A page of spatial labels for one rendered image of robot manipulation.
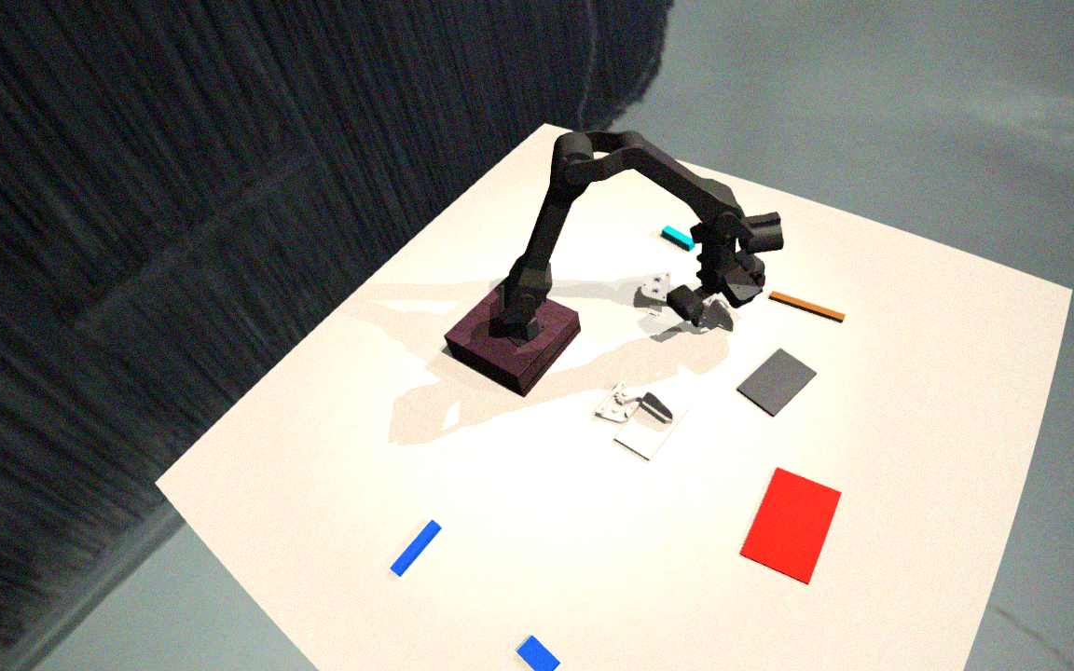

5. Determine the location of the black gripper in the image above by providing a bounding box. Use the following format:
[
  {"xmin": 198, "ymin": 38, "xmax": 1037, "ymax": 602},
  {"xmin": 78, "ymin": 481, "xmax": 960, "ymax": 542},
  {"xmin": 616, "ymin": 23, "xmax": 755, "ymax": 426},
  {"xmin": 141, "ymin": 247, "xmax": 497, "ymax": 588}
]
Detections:
[{"xmin": 667, "ymin": 249, "xmax": 765, "ymax": 327}]

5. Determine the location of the blue rectangular block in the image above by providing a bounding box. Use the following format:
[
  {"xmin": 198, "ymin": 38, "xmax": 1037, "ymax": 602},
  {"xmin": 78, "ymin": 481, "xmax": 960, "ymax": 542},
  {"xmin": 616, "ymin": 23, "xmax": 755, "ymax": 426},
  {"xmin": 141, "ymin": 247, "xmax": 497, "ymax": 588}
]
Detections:
[{"xmin": 517, "ymin": 634, "xmax": 561, "ymax": 671}]

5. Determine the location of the cyan rectangular block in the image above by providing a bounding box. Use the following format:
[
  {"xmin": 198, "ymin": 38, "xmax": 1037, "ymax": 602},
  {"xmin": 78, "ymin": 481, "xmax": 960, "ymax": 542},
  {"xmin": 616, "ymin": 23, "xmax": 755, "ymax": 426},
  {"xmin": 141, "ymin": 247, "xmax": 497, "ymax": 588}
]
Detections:
[{"xmin": 662, "ymin": 227, "xmax": 695, "ymax": 251}]

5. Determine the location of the orange flat bar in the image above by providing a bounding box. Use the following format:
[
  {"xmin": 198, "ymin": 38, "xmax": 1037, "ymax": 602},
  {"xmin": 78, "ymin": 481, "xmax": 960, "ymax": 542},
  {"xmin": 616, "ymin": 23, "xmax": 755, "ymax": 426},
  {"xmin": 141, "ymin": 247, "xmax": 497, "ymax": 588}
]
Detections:
[{"xmin": 769, "ymin": 290, "xmax": 846, "ymax": 323}]

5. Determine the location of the blue rectangular bar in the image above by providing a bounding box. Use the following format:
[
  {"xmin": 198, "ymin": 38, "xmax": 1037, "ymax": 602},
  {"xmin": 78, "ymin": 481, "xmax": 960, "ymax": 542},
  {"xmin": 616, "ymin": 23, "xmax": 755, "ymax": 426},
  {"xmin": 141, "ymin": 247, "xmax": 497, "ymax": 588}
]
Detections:
[{"xmin": 390, "ymin": 520, "xmax": 441, "ymax": 578}]

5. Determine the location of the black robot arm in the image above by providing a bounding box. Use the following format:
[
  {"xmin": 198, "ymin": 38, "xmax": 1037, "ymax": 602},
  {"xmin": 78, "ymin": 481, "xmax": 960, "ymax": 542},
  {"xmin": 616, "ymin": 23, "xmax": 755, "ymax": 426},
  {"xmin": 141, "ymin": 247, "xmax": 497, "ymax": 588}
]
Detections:
[{"xmin": 499, "ymin": 130, "xmax": 785, "ymax": 347}]

